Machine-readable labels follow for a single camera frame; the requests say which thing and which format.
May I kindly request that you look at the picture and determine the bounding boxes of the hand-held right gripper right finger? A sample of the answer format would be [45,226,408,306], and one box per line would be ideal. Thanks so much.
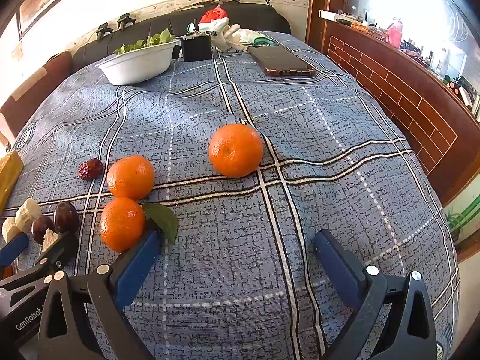
[314,230,439,360]

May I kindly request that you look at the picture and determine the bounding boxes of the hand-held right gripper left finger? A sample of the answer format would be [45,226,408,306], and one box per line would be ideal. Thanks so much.
[37,229,163,360]

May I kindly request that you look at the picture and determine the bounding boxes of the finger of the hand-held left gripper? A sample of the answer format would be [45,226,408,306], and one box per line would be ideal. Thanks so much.
[0,232,30,269]
[35,232,79,282]

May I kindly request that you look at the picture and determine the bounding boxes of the pale white food chunk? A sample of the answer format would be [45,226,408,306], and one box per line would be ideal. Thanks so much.
[1,217,21,244]
[42,229,60,253]
[15,198,43,233]

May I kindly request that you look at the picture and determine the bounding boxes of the dark purple plum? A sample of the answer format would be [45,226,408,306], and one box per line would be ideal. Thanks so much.
[31,215,56,245]
[53,201,80,234]

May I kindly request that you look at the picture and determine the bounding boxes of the mandarin orange with leaf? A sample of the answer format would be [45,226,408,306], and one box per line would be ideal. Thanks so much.
[100,197,179,254]

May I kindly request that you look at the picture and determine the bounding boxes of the yellow box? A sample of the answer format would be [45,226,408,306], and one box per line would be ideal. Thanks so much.
[0,150,24,214]

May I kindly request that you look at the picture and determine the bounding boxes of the wrinkled red date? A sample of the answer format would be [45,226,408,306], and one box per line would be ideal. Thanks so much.
[77,158,104,181]

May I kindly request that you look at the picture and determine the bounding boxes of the small mandarin orange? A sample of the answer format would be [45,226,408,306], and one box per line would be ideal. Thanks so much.
[107,155,155,200]

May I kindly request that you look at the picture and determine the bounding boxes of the large mandarin orange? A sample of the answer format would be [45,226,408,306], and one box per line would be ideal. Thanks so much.
[208,123,265,178]

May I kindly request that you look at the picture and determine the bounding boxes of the blue plaid blanket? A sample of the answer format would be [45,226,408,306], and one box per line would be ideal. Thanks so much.
[0,30,462,360]

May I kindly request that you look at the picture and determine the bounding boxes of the green plant leaves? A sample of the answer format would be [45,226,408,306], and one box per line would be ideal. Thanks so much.
[446,199,480,233]

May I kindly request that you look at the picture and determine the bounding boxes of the brown armchair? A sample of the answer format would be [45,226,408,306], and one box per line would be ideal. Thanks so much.
[0,50,74,143]

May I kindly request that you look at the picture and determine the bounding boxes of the white bowl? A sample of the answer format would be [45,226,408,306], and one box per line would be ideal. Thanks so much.
[97,39,180,86]

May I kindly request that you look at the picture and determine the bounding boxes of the dark smartphone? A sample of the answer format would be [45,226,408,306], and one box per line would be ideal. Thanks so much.
[247,45,316,78]

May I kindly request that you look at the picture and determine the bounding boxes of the green lettuce leaves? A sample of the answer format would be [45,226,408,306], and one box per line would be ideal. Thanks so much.
[113,28,177,56]

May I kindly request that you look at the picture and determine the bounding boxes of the black box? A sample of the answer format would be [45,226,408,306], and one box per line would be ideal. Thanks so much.
[180,33,214,62]

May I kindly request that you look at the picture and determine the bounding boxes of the pink bottle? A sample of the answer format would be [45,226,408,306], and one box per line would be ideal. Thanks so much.
[387,19,404,49]

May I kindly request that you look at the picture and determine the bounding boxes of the white green plastic bag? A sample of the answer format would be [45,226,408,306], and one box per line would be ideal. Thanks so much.
[240,29,276,46]

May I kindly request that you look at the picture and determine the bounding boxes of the black sofa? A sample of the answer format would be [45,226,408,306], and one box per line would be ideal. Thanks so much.
[71,2,291,74]

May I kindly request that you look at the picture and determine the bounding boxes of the white plush toy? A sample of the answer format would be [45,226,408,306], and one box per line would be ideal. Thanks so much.
[210,18,250,52]

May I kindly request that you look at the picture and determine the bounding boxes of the white box on sill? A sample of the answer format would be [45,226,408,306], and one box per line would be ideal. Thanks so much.
[319,9,351,21]

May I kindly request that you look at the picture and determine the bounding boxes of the red plastic bag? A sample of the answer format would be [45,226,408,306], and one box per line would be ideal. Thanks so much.
[199,5,229,24]

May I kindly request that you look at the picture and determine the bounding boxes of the brown wooden wall panel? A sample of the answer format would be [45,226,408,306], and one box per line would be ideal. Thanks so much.
[305,0,480,207]

